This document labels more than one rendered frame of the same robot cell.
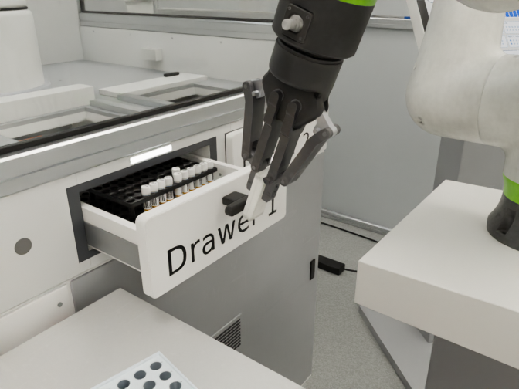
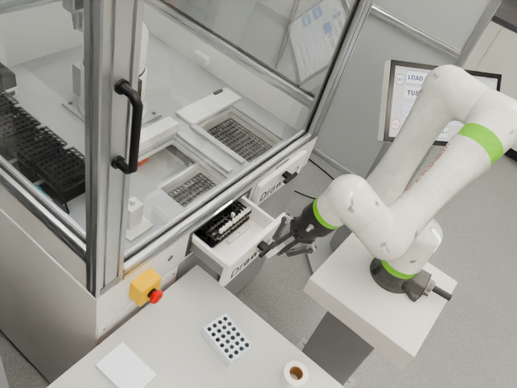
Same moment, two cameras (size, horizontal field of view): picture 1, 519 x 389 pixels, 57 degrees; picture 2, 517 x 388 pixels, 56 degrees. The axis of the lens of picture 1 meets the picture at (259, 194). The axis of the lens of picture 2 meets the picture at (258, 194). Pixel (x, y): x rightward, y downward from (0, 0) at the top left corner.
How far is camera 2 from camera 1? 0.94 m
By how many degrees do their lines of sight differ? 22
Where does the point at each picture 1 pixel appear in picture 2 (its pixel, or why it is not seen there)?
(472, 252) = (358, 281)
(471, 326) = (345, 316)
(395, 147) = (355, 106)
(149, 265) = (225, 278)
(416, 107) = not seen: hidden behind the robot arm
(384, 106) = (357, 73)
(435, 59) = not seen: hidden behind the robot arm
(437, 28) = (375, 181)
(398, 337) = (318, 252)
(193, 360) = (235, 312)
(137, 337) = (210, 297)
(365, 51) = not seen: hidden behind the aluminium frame
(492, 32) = (398, 192)
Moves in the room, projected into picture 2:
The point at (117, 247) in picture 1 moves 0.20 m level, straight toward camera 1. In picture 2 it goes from (207, 259) to (225, 320)
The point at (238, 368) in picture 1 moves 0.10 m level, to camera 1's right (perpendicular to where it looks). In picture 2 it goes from (252, 319) to (285, 323)
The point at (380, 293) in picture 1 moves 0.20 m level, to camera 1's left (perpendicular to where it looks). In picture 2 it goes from (315, 292) to (251, 282)
